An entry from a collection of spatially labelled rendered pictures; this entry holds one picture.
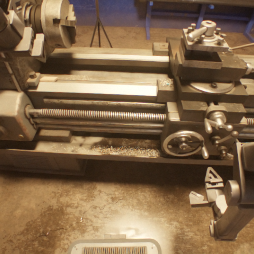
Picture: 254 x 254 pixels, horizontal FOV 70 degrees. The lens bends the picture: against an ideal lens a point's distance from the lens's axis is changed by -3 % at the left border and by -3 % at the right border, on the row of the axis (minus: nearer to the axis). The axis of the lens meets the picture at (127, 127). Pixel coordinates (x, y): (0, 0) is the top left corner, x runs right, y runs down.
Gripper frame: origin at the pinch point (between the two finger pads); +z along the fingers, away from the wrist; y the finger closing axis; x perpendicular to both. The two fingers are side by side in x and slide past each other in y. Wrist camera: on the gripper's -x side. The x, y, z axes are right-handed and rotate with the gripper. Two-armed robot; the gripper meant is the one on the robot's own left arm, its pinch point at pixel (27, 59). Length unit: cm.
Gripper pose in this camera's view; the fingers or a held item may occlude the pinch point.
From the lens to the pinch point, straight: 63.0
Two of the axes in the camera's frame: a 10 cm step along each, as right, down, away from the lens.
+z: -0.2, 2.0, 9.8
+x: 0.1, 9.8, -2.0
